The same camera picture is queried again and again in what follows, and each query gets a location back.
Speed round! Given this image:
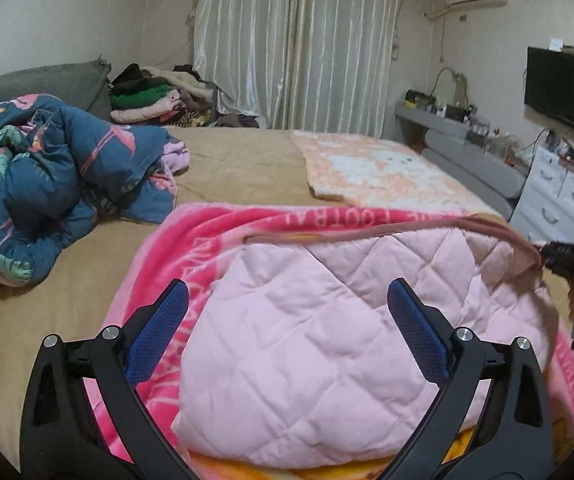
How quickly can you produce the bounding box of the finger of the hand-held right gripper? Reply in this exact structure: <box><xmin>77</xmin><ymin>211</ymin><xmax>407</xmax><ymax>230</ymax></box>
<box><xmin>537</xmin><ymin>241</ymin><xmax>561</xmax><ymax>268</ymax></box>

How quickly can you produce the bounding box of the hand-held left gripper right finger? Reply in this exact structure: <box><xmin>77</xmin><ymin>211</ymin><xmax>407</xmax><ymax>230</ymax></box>
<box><xmin>379</xmin><ymin>279</ymin><xmax>554</xmax><ymax>480</ymax></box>

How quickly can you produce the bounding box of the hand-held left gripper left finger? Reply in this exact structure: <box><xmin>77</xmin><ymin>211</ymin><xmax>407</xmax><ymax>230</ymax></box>
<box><xmin>19</xmin><ymin>277</ymin><xmax>202</xmax><ymax>480</ymax></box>

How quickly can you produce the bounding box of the pink quilted jacket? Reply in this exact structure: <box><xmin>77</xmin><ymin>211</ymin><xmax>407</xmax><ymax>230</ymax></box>
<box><xmin>172</xmin><ymin>212</ymin><xmax>560</xmax><ymax>468</ymax></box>

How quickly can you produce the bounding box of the pile of folded clothes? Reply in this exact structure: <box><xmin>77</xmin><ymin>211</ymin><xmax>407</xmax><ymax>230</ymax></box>
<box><xmin>109</xmin><ymin>63</ymin><xmax>218</xmax><ymax>127</ymax></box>

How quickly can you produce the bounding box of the white drawer cabinet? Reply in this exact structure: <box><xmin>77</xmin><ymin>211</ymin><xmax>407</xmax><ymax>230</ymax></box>
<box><xmin>509</xmin><ymin>145</ymin><xmax>574</xmax><ymax>247</ymax></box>

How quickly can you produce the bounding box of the pink printed blanket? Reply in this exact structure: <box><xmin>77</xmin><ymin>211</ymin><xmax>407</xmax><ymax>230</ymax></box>
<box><xmin>84</xmin><ymin>202</ymin><xmax>574</xmax><ymax>480</ymax></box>

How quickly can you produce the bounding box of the clutter of small shelf things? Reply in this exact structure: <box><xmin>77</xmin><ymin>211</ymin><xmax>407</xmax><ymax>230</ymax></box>
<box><xmin>404</xmin><ymin>89</ymin><xmax>524</xmax><ymax>162</ymax></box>

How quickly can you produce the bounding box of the black flat television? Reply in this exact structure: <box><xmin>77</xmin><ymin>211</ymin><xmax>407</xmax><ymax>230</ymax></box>
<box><xmin>524</xmin><ymin>46</ymin><xmax>574</xmax><ymax>140</ymax></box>

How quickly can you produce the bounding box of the peach and white blanket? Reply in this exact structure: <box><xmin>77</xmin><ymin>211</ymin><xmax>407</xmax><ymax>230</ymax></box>
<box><xmin>291</xmin><ymin>130</ymin><xmax>508</xmax><ymax>216</ymax></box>

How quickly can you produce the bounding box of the bed with tan sheet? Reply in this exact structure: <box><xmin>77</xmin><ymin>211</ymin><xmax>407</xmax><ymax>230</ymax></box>
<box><xmin>0</xmin><ymin>125</ymin><xmax>522</xmax><ymax>471</ymax></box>

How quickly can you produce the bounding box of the blue flamingo print quilt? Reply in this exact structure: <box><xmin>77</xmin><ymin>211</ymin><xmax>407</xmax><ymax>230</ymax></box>
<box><xmin>0</xmin><ymin>92</ymin><xmax>190</xmax><ymax>301</ymax></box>

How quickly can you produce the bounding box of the white gooseneck lamp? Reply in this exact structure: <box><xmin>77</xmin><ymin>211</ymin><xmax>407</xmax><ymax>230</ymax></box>
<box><xmin>434</xmin><ymin>66</ymin><xmax>469</xmax><ymax>107</ymax></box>

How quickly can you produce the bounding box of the grey pillow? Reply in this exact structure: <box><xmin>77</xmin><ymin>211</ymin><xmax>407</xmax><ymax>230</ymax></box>
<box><xmin>0</xmin><ymin>59</ymin><xmax>114</xmax><ymax>122</ymax></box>

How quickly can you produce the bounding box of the white pleated curtain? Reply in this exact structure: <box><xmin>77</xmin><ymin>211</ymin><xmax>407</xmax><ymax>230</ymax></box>
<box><xmin>194</xmin><ymin>0</ymin><xmax>408</xmax><ymax>133</ymax></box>

